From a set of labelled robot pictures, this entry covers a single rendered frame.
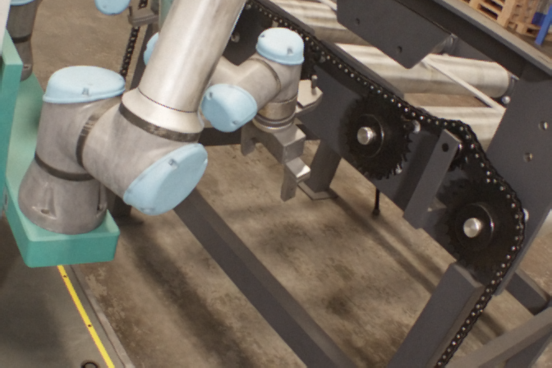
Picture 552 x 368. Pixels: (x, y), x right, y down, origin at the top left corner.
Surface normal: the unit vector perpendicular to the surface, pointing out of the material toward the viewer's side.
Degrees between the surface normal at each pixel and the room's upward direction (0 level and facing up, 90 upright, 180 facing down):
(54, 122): 90
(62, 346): 0
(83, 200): 73
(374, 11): 90
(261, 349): 0
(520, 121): 90
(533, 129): 90
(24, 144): 0
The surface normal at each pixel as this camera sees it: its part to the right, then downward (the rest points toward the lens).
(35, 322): 0.31, -0.83
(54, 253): 0.51, 0.56
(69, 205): 0.40, 0.28
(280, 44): 0.07, -0.64
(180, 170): 0.73, 0.61
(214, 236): -0.77, 0.07
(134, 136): -0.29, 0.22
